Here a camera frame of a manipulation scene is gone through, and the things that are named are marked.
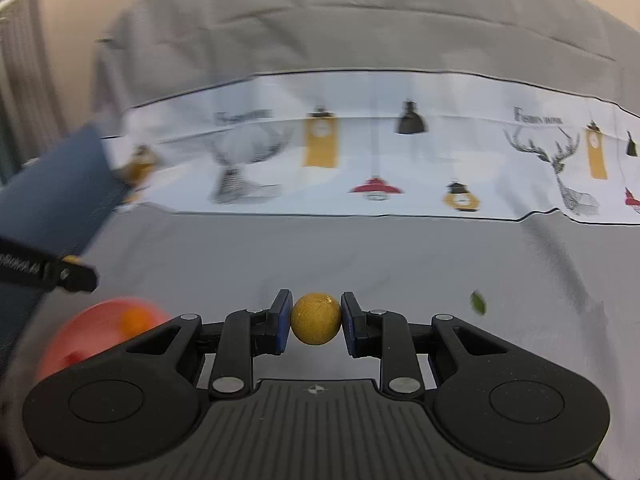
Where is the yellow-green longan fruit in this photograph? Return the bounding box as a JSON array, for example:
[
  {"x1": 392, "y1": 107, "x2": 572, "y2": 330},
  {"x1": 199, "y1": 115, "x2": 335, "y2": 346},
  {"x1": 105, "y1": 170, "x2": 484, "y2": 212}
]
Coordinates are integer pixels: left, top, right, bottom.
[{"x1": 290, "y1": 292, "x2": 342, "y2": 346}]

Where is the small orange kumquat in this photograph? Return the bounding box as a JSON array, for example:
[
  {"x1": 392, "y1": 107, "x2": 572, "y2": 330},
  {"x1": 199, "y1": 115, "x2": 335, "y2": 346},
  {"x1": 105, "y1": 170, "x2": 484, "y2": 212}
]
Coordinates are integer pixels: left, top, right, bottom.
[{"x1": 118, "y1": 307, "x2": 157, "y2": 340}]

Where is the small green leaf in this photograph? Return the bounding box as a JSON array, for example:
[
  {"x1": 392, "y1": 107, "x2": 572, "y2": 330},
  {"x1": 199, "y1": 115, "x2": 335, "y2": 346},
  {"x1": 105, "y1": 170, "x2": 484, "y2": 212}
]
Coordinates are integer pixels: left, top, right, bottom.
[{"x1": 470, "y1": 290, "x2": 487, "y2": 315}]

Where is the pink round plate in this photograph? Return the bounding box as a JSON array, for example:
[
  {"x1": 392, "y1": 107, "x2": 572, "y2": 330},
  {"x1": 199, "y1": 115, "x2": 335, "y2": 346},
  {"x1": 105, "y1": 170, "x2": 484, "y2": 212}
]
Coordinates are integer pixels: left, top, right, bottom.
[{"x1": 36, "y1": 297, "x2": 171, "y2": 382}]

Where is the grey radiator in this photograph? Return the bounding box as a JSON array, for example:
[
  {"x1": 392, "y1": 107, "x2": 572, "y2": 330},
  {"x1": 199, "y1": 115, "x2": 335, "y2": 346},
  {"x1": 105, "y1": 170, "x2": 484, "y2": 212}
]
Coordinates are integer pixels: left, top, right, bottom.
[{"x1": 1, "y1": 0, "x2": 67, "y2": 183}]

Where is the grey printed sofa cover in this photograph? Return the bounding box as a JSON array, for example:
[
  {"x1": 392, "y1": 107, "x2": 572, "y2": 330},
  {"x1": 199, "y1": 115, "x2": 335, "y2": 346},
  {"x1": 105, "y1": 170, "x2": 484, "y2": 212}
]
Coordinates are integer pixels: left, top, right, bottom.
[{"x1": 1, "y1": 0, "x2": 639, "y2": 479}]

